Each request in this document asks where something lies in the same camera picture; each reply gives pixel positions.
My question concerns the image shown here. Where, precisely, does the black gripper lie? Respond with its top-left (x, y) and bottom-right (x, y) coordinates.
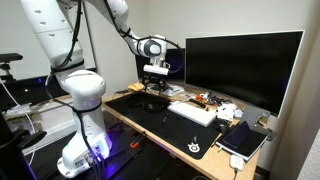
top-left (142, 73), bottom-right (168, 92)

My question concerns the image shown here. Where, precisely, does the round black zipper bag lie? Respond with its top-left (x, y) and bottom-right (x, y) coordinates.
top-left (127, 92), bottom-right (171, 114)

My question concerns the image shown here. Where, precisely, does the yellow cloth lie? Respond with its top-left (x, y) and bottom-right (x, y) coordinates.
top-left (127, 81), bottom-right (146, 92)

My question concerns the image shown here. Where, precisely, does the black-framed monitor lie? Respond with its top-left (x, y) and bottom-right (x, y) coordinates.
top-left (133, 47), bottom-right (186, 83)

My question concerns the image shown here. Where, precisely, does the black desk mat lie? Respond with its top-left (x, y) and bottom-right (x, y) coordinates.
top-left (104, 91), bottom-right (222, 161)

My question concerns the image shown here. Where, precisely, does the black remote control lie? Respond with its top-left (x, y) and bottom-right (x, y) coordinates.
top-left (188, 97), bottom-right (207, 109)

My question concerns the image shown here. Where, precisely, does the white keyboard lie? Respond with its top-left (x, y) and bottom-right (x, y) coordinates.
top-left (166, 100), bottom-right (218, 128)

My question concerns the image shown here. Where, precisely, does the small colourful desk clutter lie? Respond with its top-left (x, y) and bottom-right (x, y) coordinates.
top-left (194, 92), bottom-right (222, 108)

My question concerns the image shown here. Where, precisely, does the white crumpled packaging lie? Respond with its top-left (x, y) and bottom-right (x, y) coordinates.
top-left (216, 102), bottom-right (239, 122)

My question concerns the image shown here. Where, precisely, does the black computer mouse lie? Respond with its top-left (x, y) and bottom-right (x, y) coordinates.
top-left (212, 117), bottom-right (231, 135)

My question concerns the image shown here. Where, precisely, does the large white-framed monitor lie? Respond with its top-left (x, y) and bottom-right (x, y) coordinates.
top-left (184, 30), bottom-right (305, 118)

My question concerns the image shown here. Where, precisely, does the dark phone case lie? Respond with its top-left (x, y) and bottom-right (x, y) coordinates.
top-left (222, 120), bottom-right (252, 150)

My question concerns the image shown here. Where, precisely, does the grey monitor stand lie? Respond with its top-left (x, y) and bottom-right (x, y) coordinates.
top-left (240, 104), bottom-right (276, 141)

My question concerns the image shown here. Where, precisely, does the black notebook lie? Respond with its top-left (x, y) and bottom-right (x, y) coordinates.
top-left (214, 124), bottom-right (269, 163)

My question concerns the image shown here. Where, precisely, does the white charger adapter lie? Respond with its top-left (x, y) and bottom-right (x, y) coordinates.
top-left (229, 154), bottom-right (246, 173)

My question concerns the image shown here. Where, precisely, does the black glossy panel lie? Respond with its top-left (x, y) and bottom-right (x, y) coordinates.
top-left (0, 74), bottom-right (68, 112)

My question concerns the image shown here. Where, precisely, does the black chair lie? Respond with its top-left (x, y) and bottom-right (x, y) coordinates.
top-left (0, 111), bottom-right (48, 180)

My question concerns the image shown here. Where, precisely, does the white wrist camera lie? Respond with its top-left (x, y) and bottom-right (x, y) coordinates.
top-left (142, 63), bottom-right (170, 77)

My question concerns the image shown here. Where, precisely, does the orange-handled black clamp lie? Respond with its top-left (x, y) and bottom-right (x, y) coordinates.
top-left (129, 131), bottom-right (147, 150)

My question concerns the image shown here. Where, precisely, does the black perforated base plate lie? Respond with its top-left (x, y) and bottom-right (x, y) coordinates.
top-left (26, 113), bottom-right (175, 180)

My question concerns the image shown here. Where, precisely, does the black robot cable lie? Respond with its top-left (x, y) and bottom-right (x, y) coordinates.
top-left (44, 0), bottom-right (185, 180)

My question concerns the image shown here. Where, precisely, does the white cable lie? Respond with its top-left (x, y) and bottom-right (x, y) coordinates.
top-left (0, 79), bottom-right (37, 166)

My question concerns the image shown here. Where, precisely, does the black camera on tripod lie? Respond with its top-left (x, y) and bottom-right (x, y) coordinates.
top-left (0, 52), bottom-right (24, 82)

